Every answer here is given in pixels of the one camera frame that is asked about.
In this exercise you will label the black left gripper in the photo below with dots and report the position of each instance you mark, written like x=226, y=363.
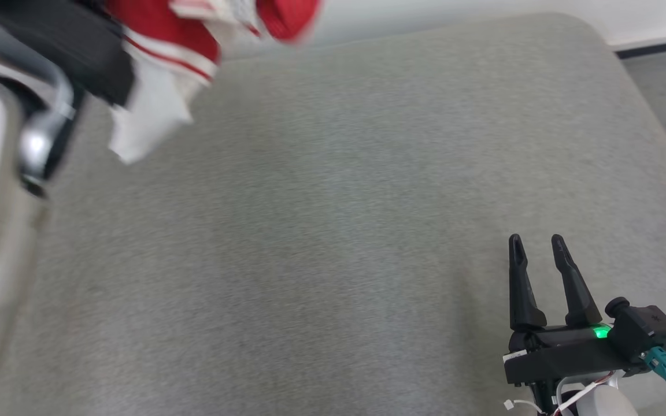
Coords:
x=50, y=34

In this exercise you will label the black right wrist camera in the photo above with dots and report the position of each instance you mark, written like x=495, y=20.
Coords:
x=645, y=332

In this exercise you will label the red basketball jersey number 23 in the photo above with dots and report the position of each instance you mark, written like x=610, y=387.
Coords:
x=159, y=34

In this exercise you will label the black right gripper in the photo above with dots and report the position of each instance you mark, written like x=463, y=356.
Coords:
x=564, y=352

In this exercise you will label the black wall baseboard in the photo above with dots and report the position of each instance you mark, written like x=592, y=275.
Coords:
x=657, y=47

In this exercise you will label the grey fabric sofa cushion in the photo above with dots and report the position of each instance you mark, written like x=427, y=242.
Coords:
x=333, y=231

